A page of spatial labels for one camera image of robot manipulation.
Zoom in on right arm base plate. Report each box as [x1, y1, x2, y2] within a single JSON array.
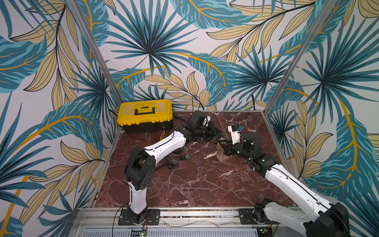
[[238, 208, 278, 226]]

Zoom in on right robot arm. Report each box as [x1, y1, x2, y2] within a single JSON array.
[[217, 133, 350, 237]]

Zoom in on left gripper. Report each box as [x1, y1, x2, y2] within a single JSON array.
[[196, 121, 225, 142]]

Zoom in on yellow utility knife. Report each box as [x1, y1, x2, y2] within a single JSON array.
[[159, 130, 166, 141]]

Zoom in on beige striped cloth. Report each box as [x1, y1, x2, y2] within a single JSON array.
[[216, 144, 233, 163]]

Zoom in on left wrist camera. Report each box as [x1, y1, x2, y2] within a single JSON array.
[[204, 116, 211, 125]]

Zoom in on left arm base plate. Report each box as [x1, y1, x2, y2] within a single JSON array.
[[118, 209, 160, 226]]

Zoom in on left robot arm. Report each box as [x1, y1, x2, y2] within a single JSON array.
[[124, 111, 223, 215]]

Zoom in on small olive watch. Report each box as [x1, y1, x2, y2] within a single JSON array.
[[179, 155, 192, 161]]

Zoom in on aluminium front rail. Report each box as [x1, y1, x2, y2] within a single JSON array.
[[68, 207, 301, 237]]

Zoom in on cream strap watch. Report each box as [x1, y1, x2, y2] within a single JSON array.
[[204, 152, 217, 159]]

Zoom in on yellow black toolbox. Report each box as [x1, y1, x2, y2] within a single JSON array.
[[117, 99, 173, 133]]

